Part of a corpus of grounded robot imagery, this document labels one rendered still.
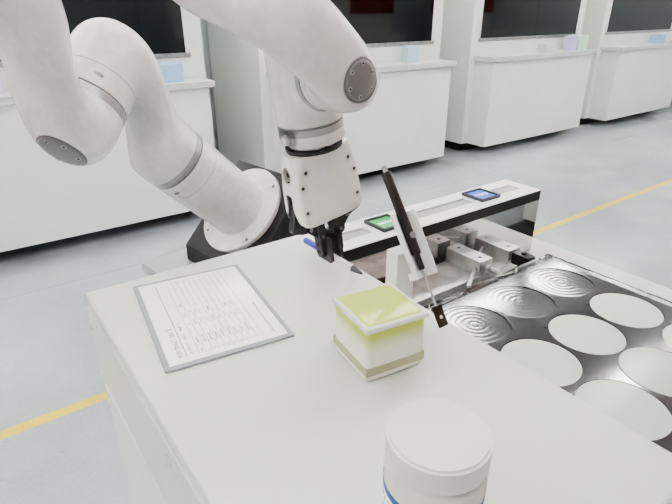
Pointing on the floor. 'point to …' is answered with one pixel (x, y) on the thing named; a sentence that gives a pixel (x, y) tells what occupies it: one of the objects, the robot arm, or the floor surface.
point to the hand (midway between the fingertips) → (329, 245)
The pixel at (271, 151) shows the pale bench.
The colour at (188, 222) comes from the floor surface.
